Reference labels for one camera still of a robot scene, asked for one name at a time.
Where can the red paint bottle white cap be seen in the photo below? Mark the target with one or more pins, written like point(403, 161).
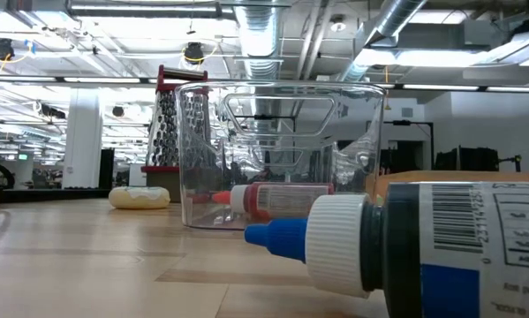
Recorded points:
point(286, 201)

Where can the clear plastic container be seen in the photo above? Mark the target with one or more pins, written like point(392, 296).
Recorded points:
point(290, 154)

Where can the black ceiling-mounted device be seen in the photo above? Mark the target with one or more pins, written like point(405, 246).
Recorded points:
point(2, 48)
point(194, 53)

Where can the toy donut white icing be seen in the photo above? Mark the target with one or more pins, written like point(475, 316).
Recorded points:
point(138, 199)

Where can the black cabinet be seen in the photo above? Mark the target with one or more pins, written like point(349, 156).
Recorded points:
point(107, 168)

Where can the tan cardboard box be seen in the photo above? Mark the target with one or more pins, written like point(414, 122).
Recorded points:
point(445, 176)

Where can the white building column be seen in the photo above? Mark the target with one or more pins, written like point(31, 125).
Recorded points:
point(82, 141)

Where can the black equipment rack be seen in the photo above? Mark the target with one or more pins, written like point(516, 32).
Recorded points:
point(467, 159)

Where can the silver ventilation duct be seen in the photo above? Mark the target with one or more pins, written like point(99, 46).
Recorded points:
point(392, 17)
point(259, 35)

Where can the black table frame rail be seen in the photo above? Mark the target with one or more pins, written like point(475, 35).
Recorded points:
point(47, 195)

